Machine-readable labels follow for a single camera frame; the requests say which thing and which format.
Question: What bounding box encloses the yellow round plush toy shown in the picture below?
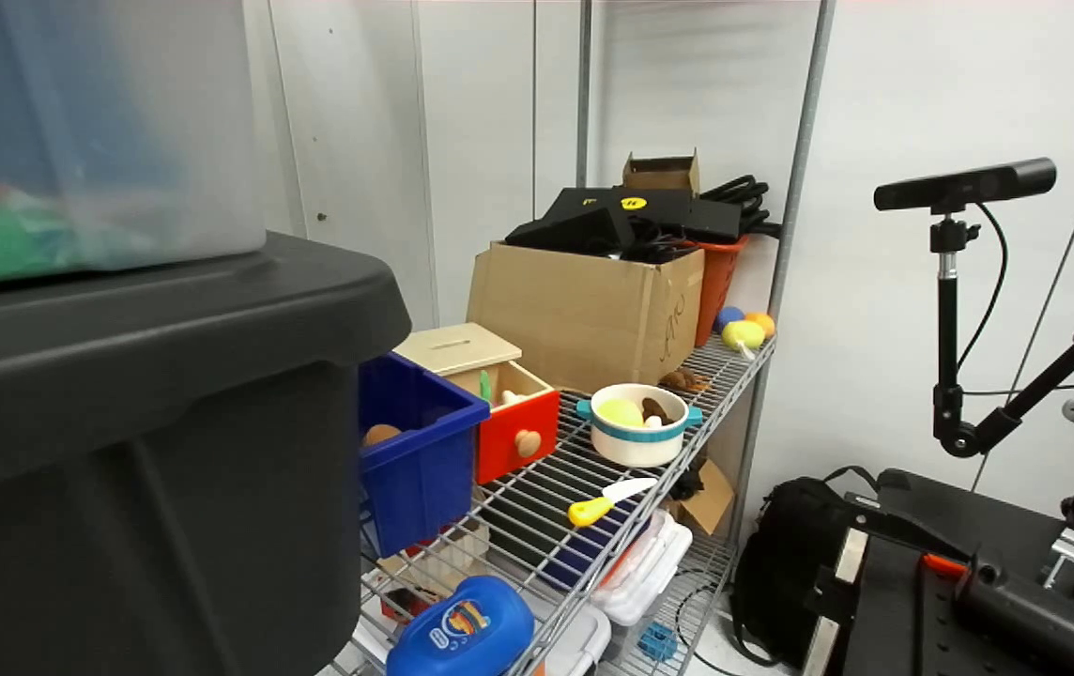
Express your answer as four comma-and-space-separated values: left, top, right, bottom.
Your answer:
598, 399, 643, 427

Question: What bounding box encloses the wooden box with red drawer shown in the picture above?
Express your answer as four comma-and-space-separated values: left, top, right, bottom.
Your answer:
396, 324, 560, 483

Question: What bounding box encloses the brown plush toy in bowl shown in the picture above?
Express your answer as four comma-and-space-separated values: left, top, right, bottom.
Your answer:
643, 399, 668, 426

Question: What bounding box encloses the white bowl with teal rim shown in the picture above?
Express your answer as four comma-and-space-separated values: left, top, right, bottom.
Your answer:
573, 382, 703, 471

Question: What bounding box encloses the yellow and blue toy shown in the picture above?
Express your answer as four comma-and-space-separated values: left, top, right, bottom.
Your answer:
717, 309, 777, 357

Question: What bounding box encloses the large cardboard box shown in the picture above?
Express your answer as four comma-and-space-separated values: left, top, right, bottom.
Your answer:
465, 243, 703, 389

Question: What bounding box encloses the blue plastic bin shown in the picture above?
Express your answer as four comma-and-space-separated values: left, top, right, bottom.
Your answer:
356, 354, 489, 556

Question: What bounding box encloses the orange plastic container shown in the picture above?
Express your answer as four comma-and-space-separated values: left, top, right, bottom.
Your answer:
696, 242, 744, 347

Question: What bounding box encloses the small cardboard box on top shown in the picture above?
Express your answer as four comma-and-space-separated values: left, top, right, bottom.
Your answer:
623, 155, 697, 194

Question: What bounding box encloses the white plastic container lower shelf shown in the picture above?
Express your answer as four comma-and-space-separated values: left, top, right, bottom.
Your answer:
589, 510, 696, 629

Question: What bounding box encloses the blue plastic lunch case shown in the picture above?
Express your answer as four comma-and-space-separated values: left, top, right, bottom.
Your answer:
388, 575, 532, 676

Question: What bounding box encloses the black backpack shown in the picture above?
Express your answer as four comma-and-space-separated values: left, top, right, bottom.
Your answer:
728, 478, 875, 676

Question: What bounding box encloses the large dark grey storage tote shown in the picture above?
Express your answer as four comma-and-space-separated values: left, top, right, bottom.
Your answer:
0, 238, 408, 676

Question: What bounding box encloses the orange black clamp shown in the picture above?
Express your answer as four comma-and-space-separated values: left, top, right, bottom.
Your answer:
918, 553, 1003, 587

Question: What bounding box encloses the black perforated table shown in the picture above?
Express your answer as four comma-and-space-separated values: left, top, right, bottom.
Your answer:
842, 471, 1074, 676

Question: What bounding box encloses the clear plastic storage bin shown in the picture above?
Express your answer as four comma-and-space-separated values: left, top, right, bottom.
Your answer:
0, 0, 266, 280

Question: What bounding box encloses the yellow handled toy knife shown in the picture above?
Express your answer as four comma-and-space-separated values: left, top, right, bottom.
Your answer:
567, 478, 657, 531

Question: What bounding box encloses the metal wire shelf rack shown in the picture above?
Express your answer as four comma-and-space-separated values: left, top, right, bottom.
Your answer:
330, 0, 832, 676

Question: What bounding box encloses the black stereo camera on stand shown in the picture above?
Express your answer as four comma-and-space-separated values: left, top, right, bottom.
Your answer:
870, 155, 1074, 461

